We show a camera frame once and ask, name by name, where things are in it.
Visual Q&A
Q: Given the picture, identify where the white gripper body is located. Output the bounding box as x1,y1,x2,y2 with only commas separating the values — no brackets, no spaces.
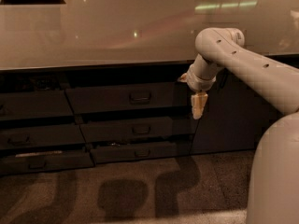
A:
186,66,216,92

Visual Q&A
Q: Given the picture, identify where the grey drawer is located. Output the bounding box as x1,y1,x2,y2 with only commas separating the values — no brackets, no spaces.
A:
0,91,72,120
80,116,196,143
0,150,93,175
0,124,84,150
65,82,188,114
90,140,192,164

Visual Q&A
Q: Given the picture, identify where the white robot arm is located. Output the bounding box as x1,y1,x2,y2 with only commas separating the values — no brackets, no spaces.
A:
179,28,299,224

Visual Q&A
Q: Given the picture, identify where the grey cabinet door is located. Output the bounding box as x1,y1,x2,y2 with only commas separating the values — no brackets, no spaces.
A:
191,57,298,154

